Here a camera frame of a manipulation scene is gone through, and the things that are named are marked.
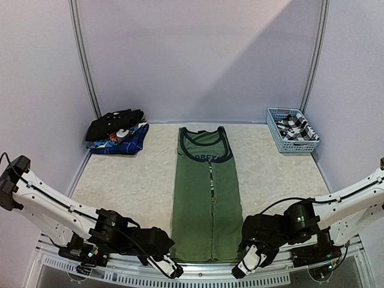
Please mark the green cloth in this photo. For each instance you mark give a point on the green cloth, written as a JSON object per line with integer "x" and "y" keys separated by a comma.
{"x": 207, "y": 212}

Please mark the black trousers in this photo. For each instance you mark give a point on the black trousers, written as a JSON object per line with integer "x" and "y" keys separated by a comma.
{"x": 111, "y": 122}

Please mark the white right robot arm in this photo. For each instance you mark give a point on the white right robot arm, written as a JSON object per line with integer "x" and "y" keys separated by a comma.
{"x": 340, "y": 215}

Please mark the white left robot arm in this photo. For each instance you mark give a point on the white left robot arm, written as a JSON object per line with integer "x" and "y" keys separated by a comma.
{"x": 62, "y": 218}

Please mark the colourful patterned folded shorts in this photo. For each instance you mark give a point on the colourful patterned folded shorts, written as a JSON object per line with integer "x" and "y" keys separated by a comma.
{"x": 116, "y": 138}

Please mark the light blue plastic basket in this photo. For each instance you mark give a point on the light blue plastic basket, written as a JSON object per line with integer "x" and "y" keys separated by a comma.
{"x": 283, "y": 146}

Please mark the black white checked cloth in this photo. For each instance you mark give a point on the black white checked cloth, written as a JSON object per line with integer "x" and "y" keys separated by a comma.
{"x": 296, "y": 128}

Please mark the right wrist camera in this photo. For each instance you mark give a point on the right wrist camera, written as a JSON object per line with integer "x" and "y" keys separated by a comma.
{"x": 249, "y": 263}

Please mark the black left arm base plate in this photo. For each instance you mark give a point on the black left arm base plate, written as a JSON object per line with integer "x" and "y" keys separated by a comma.
{"x": 82, "y": 251}

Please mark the right aluminium frame post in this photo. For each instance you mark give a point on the right aluminium frame post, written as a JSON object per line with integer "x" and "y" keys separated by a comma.
{"x": 317, "y": 49}

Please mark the aluminium frame post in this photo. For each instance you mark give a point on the aluminium frame post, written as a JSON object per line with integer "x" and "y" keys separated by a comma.
{"x": 317, "y": 49}
{"x": 83, "y": 59}

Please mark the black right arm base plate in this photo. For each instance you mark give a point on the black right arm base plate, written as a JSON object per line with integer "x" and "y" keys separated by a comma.
{"x": 322, "y": 251}

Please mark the left aluminium frame post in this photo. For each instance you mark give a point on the left aluminium frame post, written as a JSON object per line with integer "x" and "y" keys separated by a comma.
{"x": 83, "y": 59}

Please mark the aluminium front rail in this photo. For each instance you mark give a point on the aluminium front rail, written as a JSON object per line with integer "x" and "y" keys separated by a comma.
{"x": 50, "y": 270}

